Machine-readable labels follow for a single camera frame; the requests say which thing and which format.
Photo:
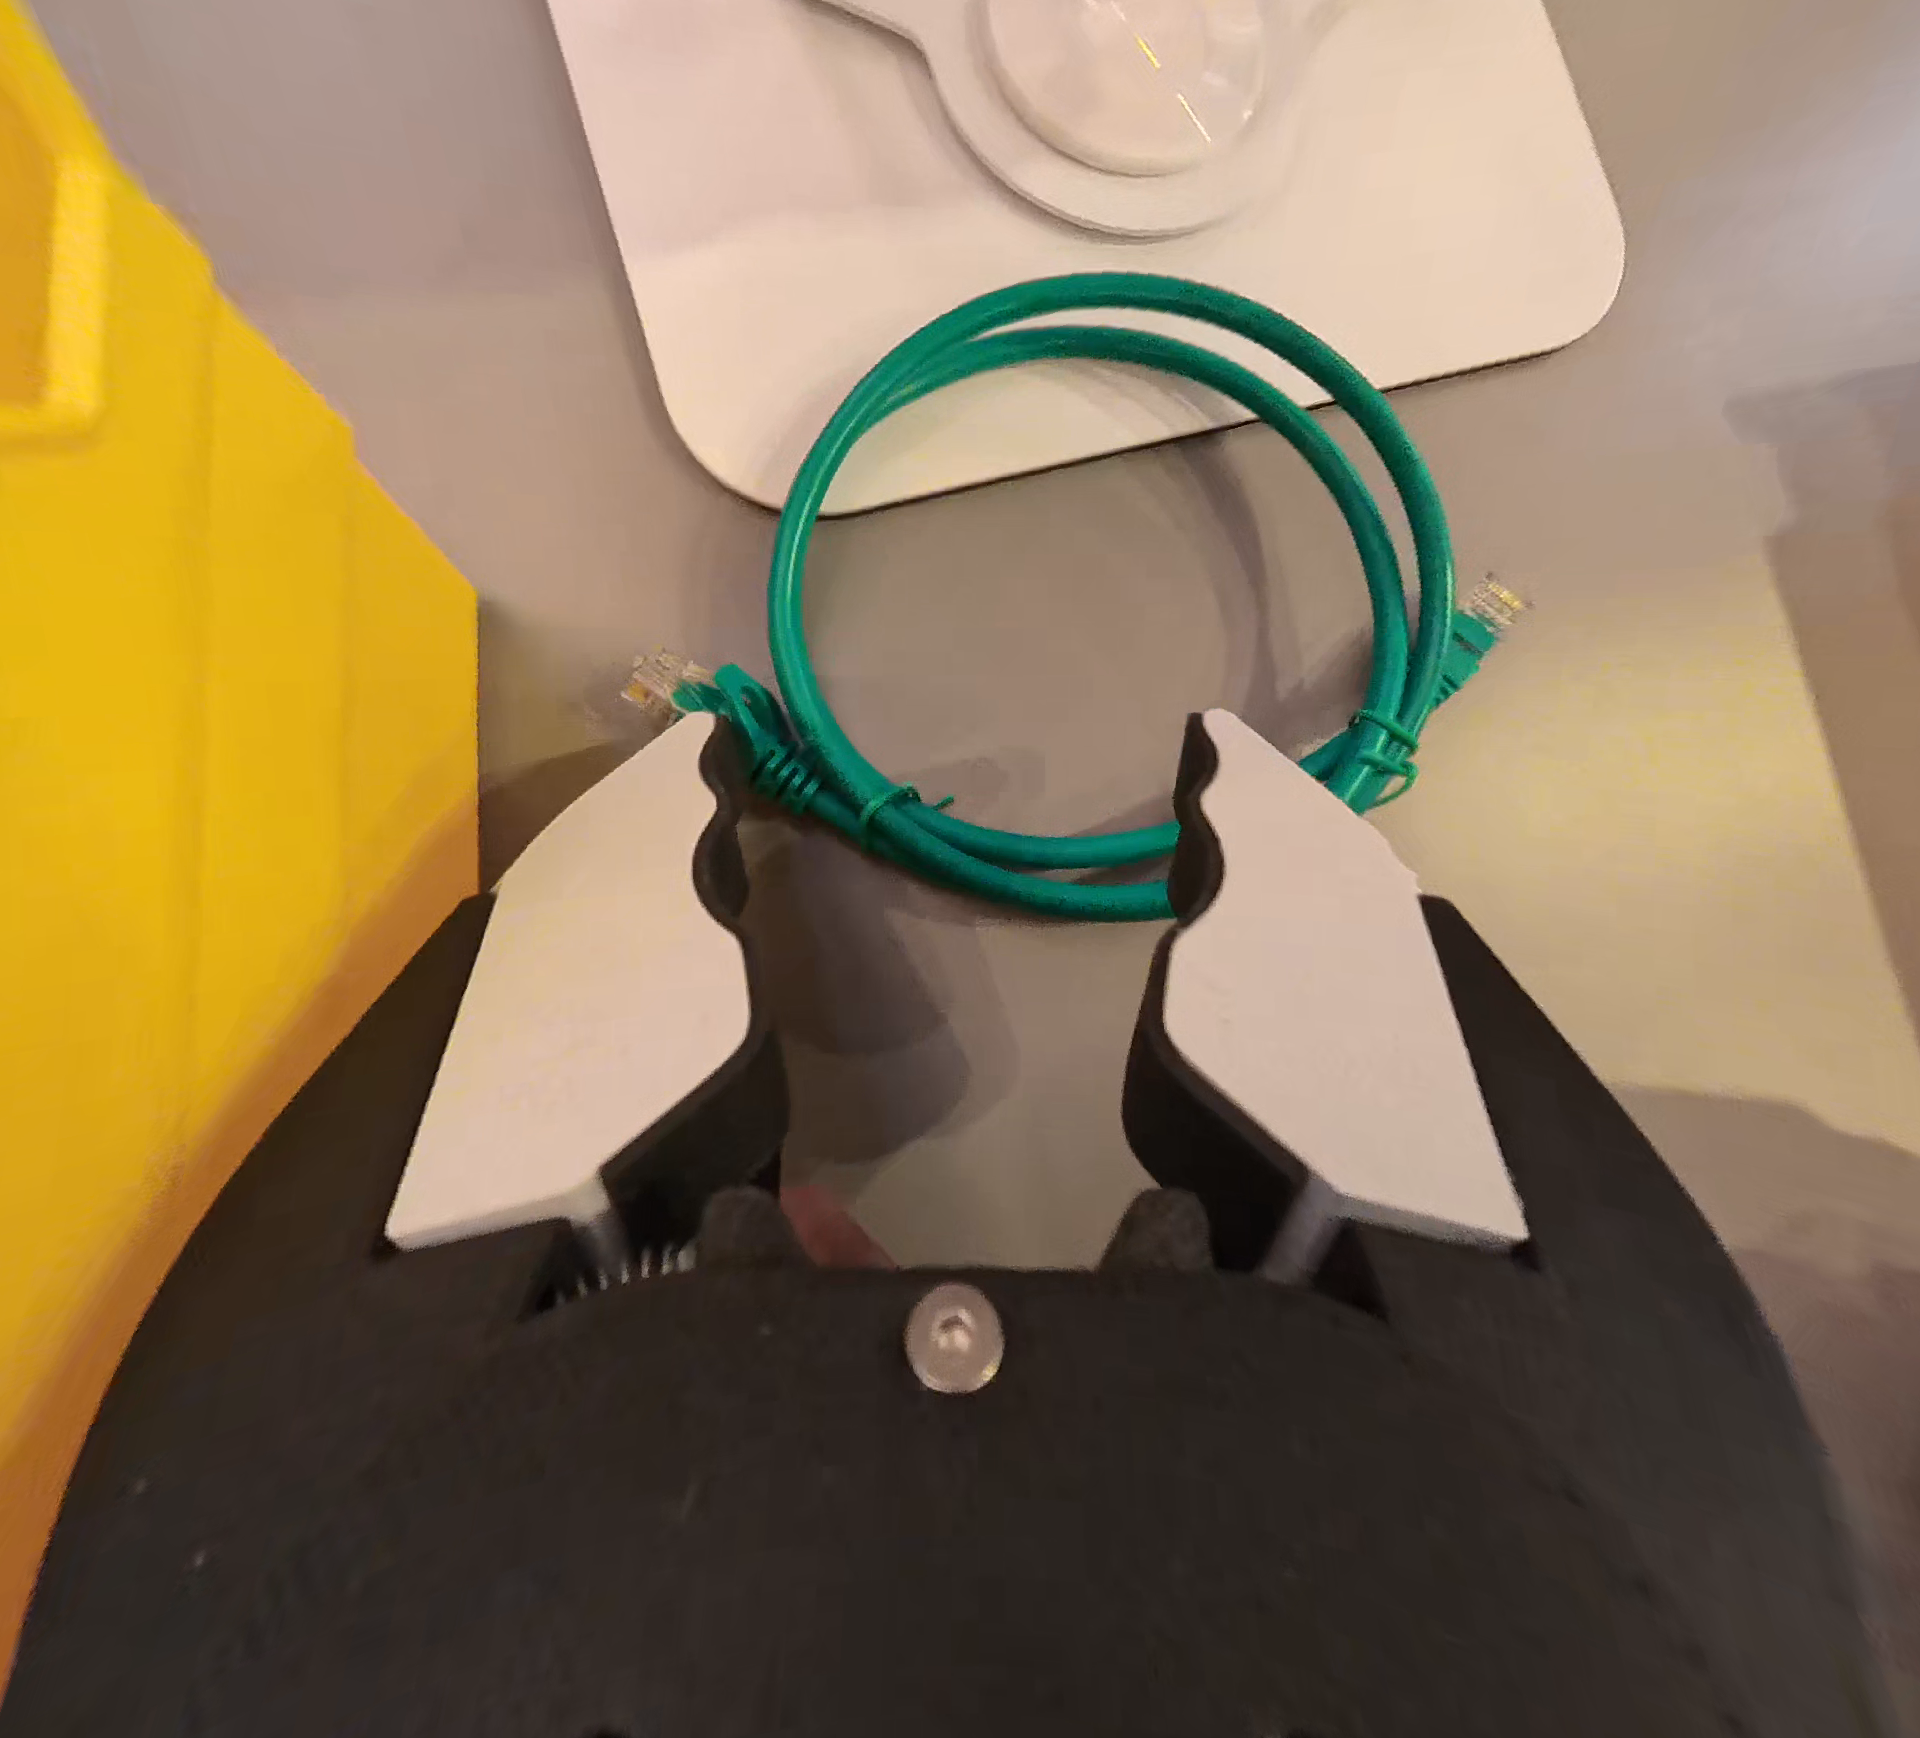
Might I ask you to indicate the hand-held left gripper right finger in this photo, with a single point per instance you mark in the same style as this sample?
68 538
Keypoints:
1320 1004

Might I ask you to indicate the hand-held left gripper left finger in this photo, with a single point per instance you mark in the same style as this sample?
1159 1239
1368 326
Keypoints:
585 989

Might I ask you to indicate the large yellow plastic bin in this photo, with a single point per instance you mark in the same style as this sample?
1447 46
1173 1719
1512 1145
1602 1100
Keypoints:
225 717

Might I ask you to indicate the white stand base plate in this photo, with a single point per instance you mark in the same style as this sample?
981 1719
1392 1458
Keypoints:
750 270

